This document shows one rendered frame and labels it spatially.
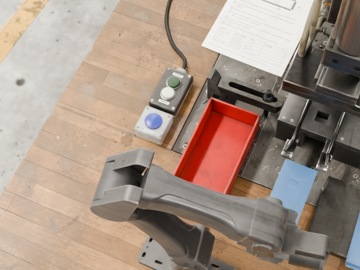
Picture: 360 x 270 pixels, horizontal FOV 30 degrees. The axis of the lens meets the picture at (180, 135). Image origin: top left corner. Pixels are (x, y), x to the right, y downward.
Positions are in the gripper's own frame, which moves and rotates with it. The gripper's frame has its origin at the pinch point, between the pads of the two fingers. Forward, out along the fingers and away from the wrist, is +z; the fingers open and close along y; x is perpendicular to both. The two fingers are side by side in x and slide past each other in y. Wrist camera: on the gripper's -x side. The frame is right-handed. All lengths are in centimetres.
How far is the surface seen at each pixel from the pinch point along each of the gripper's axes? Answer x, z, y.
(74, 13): 111, 136, 25
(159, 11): 47, 33, 33
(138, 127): 36.3, 13.4, 6.0
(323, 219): -8.7, 11.4, 2.6
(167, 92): 33.9, 18.1, 15.3
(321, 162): -3.9, 10.6, 13.7
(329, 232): -10.6, 10.2, 0.8
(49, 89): 103, 117, -6
